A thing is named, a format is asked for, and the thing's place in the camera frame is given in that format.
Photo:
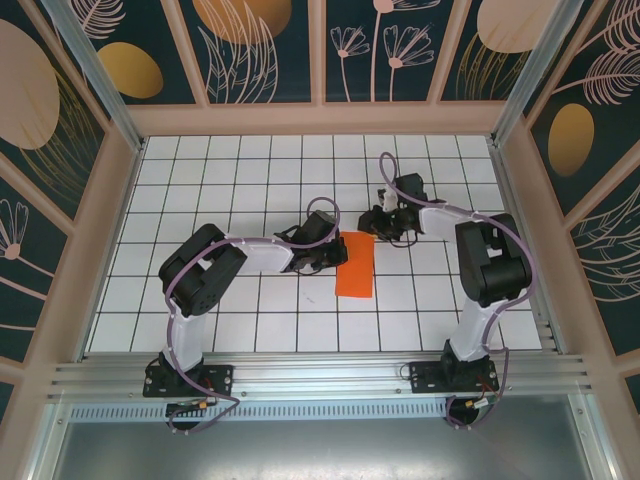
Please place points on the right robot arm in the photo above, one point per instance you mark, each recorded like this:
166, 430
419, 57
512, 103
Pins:
492, 270

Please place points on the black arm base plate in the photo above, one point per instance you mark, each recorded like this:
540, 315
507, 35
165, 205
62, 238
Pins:
220, 377
425, 377

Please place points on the orange paper sheet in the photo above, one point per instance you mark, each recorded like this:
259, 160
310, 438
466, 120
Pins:
355, 270

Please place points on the aluminium mounting rail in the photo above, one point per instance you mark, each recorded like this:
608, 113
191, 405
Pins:
320, 380

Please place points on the aluminium side rail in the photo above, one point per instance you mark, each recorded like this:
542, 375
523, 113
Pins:
530, 250

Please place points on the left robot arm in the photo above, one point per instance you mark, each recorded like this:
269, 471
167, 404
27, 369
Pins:
260, 255

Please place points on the aluminium frame post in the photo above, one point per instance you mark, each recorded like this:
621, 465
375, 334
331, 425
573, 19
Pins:
95, 80
537, 70

